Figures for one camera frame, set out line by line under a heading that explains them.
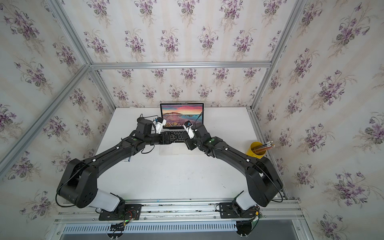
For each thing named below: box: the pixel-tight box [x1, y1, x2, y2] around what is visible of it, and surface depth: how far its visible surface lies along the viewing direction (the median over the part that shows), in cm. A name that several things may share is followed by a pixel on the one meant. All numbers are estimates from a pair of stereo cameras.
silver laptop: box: [160, 102, 205, 144], surface depth 101 cm
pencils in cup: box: [252, 140, 276, 153], surface depth 82 cm
